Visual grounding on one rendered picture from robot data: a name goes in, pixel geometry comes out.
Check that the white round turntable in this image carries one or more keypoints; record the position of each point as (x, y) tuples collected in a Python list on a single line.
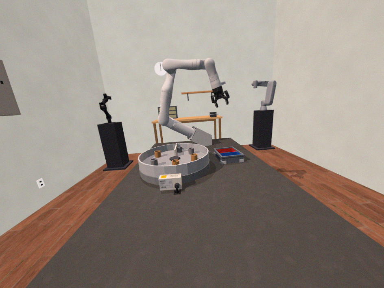
[(171, 177)]

